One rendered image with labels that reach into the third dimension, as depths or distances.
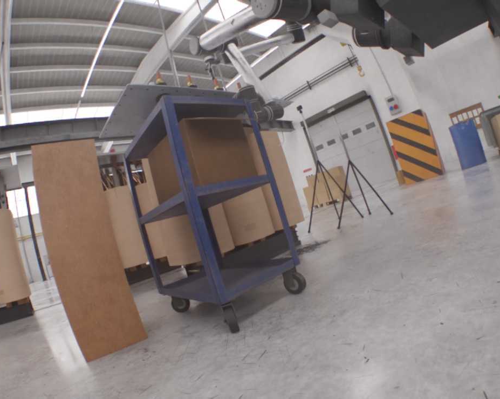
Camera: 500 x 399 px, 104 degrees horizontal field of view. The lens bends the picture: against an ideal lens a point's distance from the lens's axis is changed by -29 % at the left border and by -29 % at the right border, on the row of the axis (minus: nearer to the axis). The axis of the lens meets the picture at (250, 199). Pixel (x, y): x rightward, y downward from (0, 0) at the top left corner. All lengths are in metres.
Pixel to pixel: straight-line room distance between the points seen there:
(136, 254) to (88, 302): 2.14
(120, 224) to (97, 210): 2.08
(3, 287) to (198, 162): 2.59
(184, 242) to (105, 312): 0.80
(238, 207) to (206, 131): 1.01
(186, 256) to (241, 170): 0.84
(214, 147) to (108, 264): 0.66
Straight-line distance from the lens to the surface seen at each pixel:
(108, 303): 1.21
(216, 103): 1.18
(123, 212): 3.31
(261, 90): 1.98
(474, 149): 5.86
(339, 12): 1.42
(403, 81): 6.64
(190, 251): 1.78
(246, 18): 1.65
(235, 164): 1.14
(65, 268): 1.19
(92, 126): 10.74
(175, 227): 1.81
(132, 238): 3.29
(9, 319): 3.34
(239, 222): 2.02
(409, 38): 2.00
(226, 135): 1.17
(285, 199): 2.38
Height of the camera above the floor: 0.39
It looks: 3 degrees up
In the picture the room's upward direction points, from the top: 17 degrees counter-clockwise
